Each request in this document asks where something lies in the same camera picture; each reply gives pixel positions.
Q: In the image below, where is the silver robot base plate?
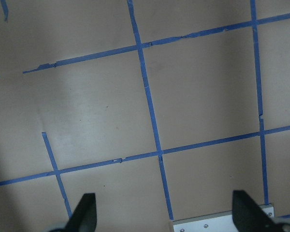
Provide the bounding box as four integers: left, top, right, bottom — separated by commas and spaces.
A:
169, 203, 274, 232

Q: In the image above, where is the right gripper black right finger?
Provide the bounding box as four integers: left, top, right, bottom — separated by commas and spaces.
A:
232, 190, 280, 232

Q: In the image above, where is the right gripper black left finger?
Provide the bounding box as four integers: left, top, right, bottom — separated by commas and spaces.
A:
64, 193, 97, 232

